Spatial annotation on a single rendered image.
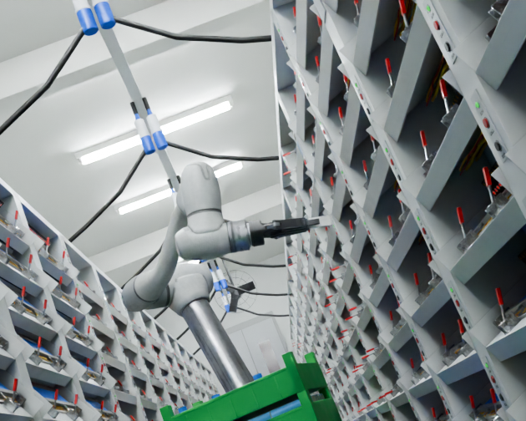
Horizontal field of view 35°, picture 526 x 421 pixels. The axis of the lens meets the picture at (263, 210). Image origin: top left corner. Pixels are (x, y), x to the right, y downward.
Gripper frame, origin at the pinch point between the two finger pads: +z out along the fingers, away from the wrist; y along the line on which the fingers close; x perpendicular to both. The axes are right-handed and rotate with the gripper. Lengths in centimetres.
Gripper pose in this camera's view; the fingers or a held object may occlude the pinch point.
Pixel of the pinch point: (319, 222)
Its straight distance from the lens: 242.3
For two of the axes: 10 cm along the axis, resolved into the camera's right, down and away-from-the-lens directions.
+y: -0.4, -2.7, -9.6
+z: 9.9, -1.7, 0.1
